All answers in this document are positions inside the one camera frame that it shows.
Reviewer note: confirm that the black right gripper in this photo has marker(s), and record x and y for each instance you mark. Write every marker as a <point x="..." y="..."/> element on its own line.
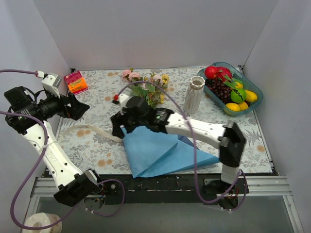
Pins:
<point x="121" y="120"/>

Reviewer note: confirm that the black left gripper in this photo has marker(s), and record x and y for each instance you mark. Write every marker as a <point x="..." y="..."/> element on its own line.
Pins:
<point x="70" y="107"/>

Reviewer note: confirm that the cream ribbon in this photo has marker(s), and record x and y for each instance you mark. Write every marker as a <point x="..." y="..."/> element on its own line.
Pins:
<point x="92" y="129"/>

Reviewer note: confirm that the artificial flower bouquet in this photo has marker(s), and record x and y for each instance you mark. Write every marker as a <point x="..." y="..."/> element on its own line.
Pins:
<point x="153" y="95"/>

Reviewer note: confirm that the blue wrapping paper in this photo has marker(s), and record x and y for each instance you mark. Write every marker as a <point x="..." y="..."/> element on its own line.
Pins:
<point x="153" y="154"/>

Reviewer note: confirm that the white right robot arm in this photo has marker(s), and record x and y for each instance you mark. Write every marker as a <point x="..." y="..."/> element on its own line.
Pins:
<point x="228" y="139"/>

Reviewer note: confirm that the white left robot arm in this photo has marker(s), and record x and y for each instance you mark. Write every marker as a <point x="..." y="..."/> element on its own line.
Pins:
<point x="29" y="118"/>

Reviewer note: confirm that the white ribbed ceramic vase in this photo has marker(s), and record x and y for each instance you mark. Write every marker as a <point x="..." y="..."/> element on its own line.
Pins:
<point x="194" y="95"/>

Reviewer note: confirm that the orange pink snack box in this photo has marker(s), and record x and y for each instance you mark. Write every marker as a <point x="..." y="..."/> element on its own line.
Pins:
<point x="76" y="82"/>

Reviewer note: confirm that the floral patterned table mat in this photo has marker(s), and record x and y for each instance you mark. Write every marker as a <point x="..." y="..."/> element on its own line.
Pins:
<point x="88" y="149"/>

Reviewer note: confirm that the red apple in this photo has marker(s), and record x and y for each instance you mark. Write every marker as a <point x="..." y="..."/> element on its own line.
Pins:
<point x="211" y="72"/>

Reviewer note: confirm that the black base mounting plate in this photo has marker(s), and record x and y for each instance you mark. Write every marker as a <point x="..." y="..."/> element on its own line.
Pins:
<point x="178" y="188"/>

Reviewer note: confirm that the dark purple grape bunch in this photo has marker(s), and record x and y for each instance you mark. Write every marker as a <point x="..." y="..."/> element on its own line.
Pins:
<point x="220" y="90"/>

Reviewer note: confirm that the pink dragon fruit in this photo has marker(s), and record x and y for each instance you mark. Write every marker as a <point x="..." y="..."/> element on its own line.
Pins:
<point x="224" y="74"/>

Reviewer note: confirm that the yellow lemon front left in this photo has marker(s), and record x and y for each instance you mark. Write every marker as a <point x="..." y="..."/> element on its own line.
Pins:
<point x="232" y="107"/>

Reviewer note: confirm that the yellow lemon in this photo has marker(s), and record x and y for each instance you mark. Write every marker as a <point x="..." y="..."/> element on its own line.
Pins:
<point x="238" y="85"/>
<point x="250" y="96"/>
<point x="243" y="106"/>
<point x="232" y="107"/>

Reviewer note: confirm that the white tape roll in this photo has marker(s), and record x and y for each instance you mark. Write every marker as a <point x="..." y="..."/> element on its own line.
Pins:
<point x="43" y="219"/>

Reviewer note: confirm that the yellow lemon back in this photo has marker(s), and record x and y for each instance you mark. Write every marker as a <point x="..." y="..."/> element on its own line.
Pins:
<point x="238" y="85"/>

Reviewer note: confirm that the yellow lemon front right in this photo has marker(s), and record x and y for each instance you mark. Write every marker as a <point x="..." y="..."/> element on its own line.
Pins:
<point x="243" y="106"/>

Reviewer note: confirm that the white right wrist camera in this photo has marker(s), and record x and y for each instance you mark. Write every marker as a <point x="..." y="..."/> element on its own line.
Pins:
<point x="121" y="101"/>

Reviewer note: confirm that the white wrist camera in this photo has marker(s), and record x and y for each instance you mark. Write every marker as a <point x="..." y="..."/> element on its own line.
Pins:
<point x="121" y="101"/>
<point x="51" y="84"/>

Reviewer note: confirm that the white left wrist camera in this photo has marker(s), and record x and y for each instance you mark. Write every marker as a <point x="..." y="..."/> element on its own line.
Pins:
<point x="51" y="84"/>

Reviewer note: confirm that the aluminium rail frame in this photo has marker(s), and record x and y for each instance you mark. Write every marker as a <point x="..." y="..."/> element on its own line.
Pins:
<point x="258" y="186"/>

